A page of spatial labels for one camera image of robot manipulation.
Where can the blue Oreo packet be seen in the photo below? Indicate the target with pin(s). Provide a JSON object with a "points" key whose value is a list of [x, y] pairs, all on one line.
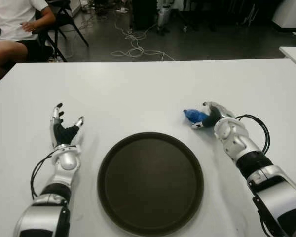
{"points": [[195, 114]]}

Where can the seated person in white shirt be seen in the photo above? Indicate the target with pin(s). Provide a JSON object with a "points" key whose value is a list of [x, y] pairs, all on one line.
{"points": [[12, 19]]}

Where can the white cabinet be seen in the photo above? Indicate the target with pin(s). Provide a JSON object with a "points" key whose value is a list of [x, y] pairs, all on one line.
{"points": [[291, 12]]}

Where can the round dark brown tray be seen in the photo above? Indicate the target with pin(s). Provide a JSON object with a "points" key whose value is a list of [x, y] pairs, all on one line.
{"points": [[150, 180]]}

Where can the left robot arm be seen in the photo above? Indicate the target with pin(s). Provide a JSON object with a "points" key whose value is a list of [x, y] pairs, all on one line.
{"points": [[66, 160]]}

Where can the folded metal stand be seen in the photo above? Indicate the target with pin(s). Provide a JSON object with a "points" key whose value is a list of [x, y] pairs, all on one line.
{"points": [[249, 14]]}

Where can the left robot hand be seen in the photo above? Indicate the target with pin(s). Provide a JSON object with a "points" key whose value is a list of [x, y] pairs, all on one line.
{"points": [[62, 134]]}

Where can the black folding chair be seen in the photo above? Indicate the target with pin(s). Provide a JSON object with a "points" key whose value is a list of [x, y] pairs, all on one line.
{"points": [[64, 21]]}

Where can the black equipment case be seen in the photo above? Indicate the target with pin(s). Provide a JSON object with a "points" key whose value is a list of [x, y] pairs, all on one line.
{"points": [[144, 14]]}

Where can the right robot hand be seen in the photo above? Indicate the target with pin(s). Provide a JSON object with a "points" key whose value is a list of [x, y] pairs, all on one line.
{"points": [[213, 118]]}

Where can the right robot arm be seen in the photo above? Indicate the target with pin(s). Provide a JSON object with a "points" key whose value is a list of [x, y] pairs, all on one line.
{"points": [[239, 140]]}

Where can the white power strip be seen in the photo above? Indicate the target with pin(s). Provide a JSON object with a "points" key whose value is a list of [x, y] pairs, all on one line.
{"points": [[122, 10]]}

